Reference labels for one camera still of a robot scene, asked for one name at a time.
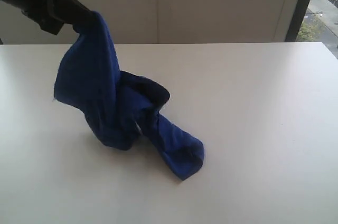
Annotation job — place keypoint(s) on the blue microfibre towel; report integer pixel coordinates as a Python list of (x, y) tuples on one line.
[(119, 106)]

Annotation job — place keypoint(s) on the beige partition panel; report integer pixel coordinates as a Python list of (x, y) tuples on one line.
[(195, 21)]

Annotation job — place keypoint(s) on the dark window frame post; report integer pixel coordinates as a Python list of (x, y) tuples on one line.
[(297, 19)]

